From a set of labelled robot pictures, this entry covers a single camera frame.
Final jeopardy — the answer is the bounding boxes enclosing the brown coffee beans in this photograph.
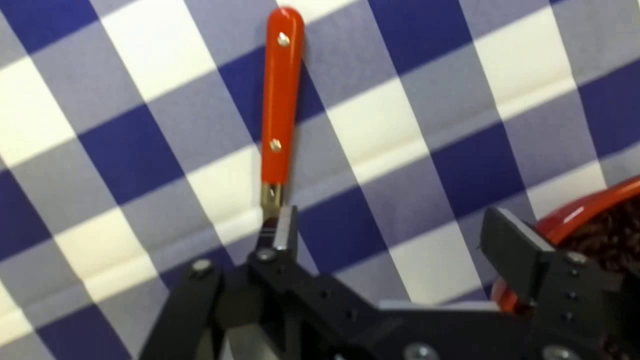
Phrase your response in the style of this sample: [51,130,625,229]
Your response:
[558,198,640,279]

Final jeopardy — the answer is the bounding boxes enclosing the red handled metal spoon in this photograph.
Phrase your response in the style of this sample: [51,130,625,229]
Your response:
[258,7,308,227]

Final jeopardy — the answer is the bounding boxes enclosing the blue white checkered tablecloth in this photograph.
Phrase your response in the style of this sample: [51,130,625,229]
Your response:
[0,0,640,360]

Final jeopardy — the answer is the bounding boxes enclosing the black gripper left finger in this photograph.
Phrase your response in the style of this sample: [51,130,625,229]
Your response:
[139,204,384,360]

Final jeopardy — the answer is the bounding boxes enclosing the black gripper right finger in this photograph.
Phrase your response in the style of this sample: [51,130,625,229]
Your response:
[478,207,640,360]

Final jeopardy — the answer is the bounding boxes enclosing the red bowl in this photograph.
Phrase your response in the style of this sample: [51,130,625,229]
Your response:
[496,177,640,317]

